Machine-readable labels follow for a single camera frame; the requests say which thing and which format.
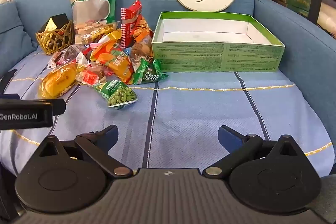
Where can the yellow bread packet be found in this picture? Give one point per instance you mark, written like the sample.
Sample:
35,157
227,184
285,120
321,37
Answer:
56,81

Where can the gold woven basket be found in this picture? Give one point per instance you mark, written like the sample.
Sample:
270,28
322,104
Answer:
56,41

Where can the gold snack packet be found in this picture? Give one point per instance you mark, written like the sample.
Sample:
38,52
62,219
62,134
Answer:
94,35

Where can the green carton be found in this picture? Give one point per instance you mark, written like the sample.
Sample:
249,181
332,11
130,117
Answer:
298,2

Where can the green pea snack packet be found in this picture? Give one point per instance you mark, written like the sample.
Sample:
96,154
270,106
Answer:
119,94

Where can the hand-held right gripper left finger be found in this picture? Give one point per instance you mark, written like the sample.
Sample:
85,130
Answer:
111,134

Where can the yellow green snack packet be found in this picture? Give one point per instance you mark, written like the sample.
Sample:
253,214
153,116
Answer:
113,35

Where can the dark red date packet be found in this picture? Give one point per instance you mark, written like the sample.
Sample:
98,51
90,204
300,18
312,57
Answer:
69,56

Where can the black and gold box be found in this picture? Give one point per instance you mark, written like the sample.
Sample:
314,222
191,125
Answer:
56,22

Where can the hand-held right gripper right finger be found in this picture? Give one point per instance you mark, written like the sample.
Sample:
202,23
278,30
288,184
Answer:
225,136

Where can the striped light blue blanket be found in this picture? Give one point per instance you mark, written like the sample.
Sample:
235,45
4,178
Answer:
197,113

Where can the green cardboard box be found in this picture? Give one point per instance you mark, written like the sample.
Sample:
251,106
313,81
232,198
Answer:
218,56

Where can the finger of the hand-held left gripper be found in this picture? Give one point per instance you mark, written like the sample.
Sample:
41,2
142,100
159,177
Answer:
57,107
6,82

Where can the tall red snack packet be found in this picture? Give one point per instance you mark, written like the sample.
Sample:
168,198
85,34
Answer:
130,22

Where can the blue cushion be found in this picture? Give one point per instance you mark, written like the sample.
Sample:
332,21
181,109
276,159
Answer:
13,37

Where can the orange fruit snack packet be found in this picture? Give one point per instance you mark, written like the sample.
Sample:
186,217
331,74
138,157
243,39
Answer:
115,64

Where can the green twisted snack packet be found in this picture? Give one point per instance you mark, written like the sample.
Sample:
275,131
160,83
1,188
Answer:
147,73

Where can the small red snack packet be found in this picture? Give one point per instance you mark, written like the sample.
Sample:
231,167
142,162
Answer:
90,77

